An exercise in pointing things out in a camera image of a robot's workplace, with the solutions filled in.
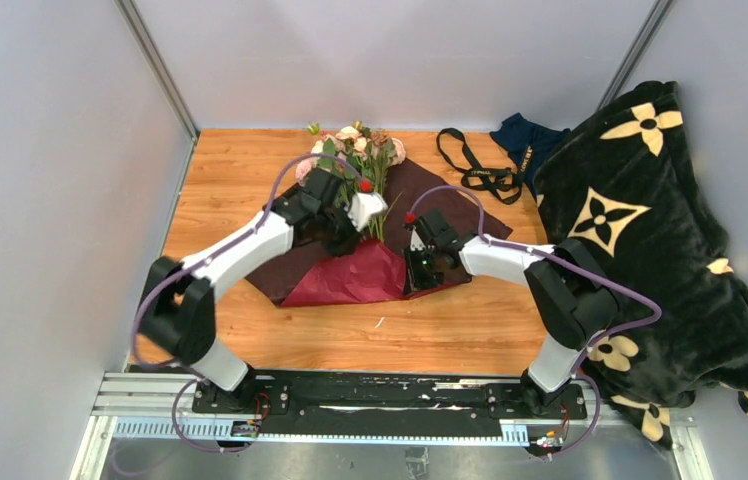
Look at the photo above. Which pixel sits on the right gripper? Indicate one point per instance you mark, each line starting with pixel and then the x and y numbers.
pixel 416 281

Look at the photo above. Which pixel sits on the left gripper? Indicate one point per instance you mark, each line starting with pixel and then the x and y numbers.
pixel 352 241

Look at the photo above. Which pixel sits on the dark red wrapping paper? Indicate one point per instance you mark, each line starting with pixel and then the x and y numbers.
pixel 374 272

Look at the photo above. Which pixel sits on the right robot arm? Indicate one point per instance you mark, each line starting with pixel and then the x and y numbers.
pixel 564 281

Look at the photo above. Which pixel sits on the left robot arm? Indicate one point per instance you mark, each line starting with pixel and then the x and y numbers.
pixel 177 312

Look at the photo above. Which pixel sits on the black blanket with cream flowers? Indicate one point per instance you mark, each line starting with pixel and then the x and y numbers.
pixel 623 184

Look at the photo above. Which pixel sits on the dark blue cloth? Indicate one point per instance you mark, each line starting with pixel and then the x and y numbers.
pixel 528 145

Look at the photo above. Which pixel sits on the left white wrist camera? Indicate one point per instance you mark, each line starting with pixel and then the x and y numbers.
pixel 364 207

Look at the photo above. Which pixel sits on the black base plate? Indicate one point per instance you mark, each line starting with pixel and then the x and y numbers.
pixel 385 405

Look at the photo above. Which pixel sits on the aluminium rail frame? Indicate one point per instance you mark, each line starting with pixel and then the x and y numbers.
pixel 142 427

